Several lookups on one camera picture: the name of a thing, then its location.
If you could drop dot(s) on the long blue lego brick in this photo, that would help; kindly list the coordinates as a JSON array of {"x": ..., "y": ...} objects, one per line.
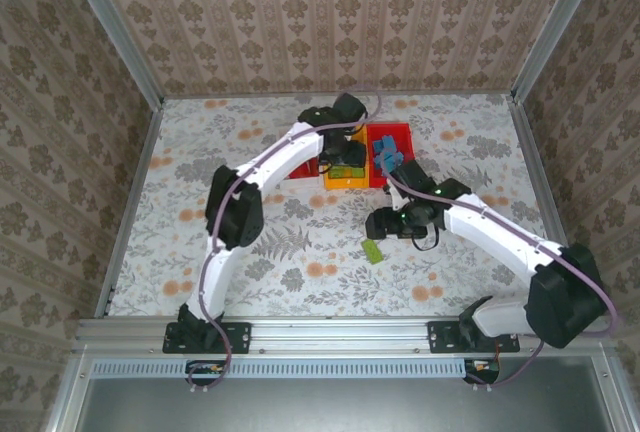
[
  {"x": 400, "y": 159},
  {"x": 386, "y": 144}
]

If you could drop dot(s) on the long red lego brick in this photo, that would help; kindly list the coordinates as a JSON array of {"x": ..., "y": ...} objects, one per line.
[{"x": 302, "y": 170}]

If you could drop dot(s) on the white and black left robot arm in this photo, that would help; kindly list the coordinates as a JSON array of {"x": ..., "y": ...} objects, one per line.
[{"x": 280, "y": 157}]

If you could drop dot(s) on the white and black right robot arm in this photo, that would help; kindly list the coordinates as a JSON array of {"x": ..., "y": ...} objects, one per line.
[{"x": 500, "y": 232}]

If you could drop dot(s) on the red plastic bin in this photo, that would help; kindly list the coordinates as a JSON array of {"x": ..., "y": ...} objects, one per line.
[{"x": 400, "y": 131}]

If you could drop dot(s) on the yellow plastic bin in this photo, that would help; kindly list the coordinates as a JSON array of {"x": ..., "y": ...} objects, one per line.
[{"x": 345, "y": 183}]

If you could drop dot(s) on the white plastic bin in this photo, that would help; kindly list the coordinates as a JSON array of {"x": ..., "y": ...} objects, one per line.
[{"x": 300, "y": 183}]

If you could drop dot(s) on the grey metal panel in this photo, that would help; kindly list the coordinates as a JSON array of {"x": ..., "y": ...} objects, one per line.
[{"x": 350, "y": 407}]

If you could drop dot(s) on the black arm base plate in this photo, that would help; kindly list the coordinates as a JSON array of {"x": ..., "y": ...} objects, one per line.
[
  {"x": 235, "y": 337},
  {"x": 440, "y": 337}
]

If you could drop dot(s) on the aluminium side rail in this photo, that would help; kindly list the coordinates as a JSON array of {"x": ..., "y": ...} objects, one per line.
[
  {"x": 131, "y": 207},
  {"x": 550, "y": 202}
]

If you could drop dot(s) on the aluminium mounting rail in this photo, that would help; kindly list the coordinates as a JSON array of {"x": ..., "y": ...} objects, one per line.
[{"x": 340, "y": 334}]

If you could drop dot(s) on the aluminium frame post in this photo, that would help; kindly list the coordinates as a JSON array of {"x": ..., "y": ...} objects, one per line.
[
  {"x": 115, "y": 37},
  {"x": 555, "y": 27}
]

